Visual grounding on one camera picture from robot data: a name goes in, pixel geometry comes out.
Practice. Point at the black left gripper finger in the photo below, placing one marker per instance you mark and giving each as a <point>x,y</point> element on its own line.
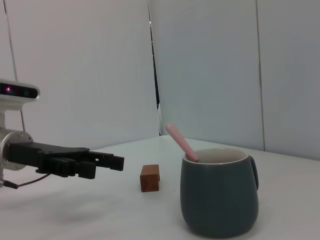
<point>112,162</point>

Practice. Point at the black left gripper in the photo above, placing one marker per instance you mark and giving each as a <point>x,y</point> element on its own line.
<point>32,152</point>

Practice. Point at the grey ceramic cup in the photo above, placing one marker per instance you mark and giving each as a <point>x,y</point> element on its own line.
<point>217,197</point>

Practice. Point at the dark brown wooden rest block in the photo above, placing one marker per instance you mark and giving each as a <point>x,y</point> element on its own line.
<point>149,181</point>

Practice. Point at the silver camera mount bracket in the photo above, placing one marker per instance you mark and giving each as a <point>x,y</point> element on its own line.
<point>11,118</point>

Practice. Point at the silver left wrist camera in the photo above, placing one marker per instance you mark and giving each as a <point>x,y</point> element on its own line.
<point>17,100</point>

